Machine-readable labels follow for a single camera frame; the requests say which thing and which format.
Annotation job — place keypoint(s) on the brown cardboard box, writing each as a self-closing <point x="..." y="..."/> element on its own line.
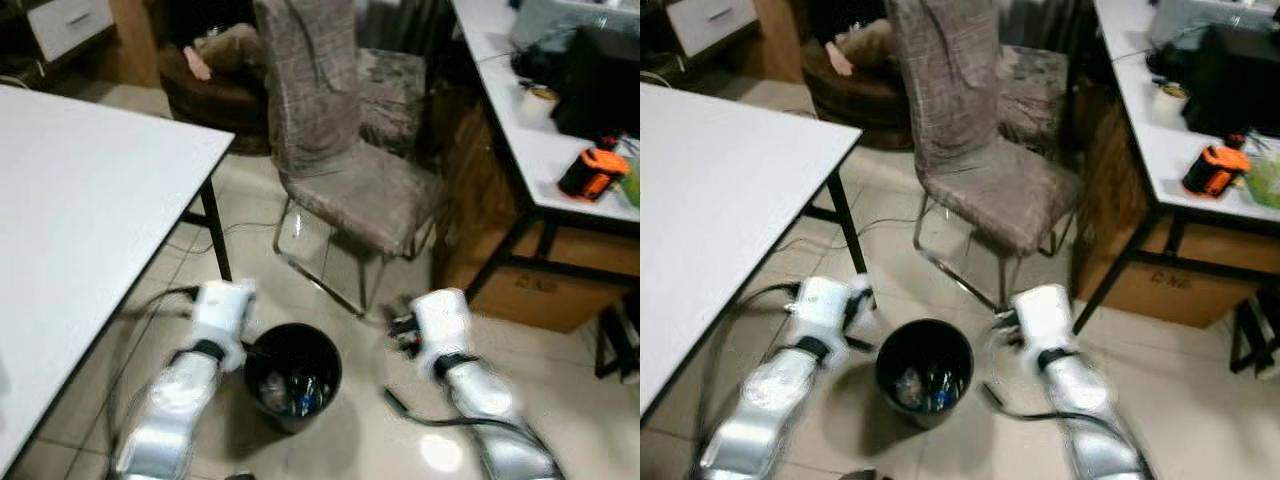
<point x="530" y="295"/>
<point x="1170" y="290"/>

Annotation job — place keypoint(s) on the crushed clear plastic bottle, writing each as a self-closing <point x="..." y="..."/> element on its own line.
<point x="925" y="388"/>
<point x="295" y="392"/>

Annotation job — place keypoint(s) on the cluttered white table black frame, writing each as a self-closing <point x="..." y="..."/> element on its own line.
<point x="535" y="160"/>
<point x="1165" y="160"/>

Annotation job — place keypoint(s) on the dark brown round seat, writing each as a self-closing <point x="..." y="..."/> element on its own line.
<point x="210" y="100"/>
<point x="850" y="98"/>

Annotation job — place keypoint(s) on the black metal stool frame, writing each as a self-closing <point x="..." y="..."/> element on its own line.
<point x="1255" y="330"/>
<point x="618" y="335"/>

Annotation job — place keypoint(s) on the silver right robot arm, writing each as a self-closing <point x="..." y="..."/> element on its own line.
<point x="490" y="410"/>
<point x="1090" y="405"/>

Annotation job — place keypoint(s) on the chair with line-patterned cover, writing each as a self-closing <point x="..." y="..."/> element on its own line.
<point x="940" y="90"/>
<point x="305" y="90"/>

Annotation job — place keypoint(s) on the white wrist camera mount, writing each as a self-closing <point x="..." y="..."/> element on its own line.
<point x="1043" y="320"/>
<point x="825" y="310"/>
<point x="222" y="315"/>
<point x="443" y="325"/>

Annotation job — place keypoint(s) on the white drawer front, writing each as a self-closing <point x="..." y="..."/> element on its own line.
<point x="712" y="22"/>
<point x="70" y="25"/>

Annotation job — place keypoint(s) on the white tape roll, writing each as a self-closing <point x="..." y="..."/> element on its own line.
<point x="1172" y="102"/>
<point x="540" y="105"/>

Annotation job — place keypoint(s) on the chair with mottled velvet cover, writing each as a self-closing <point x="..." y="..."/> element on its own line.
<point x="392" y="95"/>
<point x="1033" y="92"/>

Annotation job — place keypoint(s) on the black round rubbish bin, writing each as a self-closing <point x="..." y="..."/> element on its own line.
<point x="955" y="340"/>
<point x="320" y="345"/>

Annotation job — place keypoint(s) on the large white table black frame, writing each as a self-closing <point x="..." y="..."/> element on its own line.
<point x="730" y="190"/>
<point x="90" y="200"/>

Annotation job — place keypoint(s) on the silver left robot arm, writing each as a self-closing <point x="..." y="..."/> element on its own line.
<point x="175" y="400"/>
<point x="765" y="400"/>

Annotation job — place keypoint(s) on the person's limb in beige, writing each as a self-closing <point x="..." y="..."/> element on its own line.
<point x="868" y="45"/>
<point x="230" y="48"/>

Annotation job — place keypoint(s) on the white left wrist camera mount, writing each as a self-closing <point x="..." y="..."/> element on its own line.
<point x="222" y="315"/>
<point x="825" y="310"/>

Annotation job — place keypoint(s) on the green translucent item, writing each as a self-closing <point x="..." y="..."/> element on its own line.
<point x="1265" y="178"/>
<point x="631" y="180"/>

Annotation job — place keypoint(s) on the grey laptop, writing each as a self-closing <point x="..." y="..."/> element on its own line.
<point x="1210" y="12"/>
<point x="570" y="15"/>

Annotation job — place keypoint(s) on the orange and black tool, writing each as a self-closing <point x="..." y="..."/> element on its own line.
<point x="595" y="172"/>
<point x="1217" y="168"/>

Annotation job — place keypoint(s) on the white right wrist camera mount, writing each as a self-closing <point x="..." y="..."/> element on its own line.
<point x="443" y="325"/>
<point x="1043" y="320"/>

